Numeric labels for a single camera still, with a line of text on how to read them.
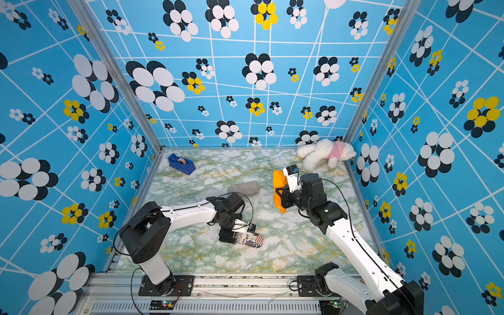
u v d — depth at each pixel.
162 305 0.72
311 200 0.56
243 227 0.75
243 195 0.77
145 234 0.46
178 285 0.73
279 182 0.74
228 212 0.68
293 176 0.66
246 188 0.99
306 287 0.73
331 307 0.70
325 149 1.06
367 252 0.44
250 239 0.82
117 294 0.74
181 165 1.05
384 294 0.38
